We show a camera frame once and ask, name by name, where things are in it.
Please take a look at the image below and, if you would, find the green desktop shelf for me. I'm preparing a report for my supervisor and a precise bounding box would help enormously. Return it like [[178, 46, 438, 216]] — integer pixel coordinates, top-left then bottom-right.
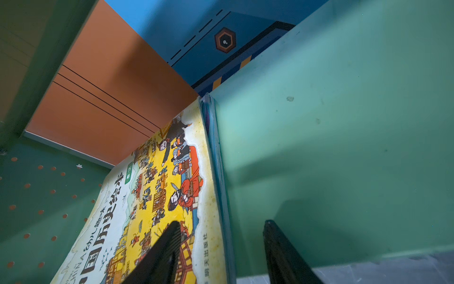
[[1, 1, 454, 284]]

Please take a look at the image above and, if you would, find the light blue book underneath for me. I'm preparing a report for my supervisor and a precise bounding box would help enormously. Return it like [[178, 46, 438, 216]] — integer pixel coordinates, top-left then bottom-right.
[[200, 93, 237, 284]]

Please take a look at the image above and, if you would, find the yellow Chinese history picture book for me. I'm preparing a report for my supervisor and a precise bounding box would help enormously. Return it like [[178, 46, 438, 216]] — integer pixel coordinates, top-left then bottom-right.
[[52, 100, 228, 284]]

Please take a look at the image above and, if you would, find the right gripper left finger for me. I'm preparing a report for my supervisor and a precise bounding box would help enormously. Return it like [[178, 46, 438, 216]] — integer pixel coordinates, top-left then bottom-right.
[[123, 221, 181, 284]]

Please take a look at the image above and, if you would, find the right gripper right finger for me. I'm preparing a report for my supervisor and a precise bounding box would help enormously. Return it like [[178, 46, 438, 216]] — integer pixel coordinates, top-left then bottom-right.
[[263, 220, 323, 284]]

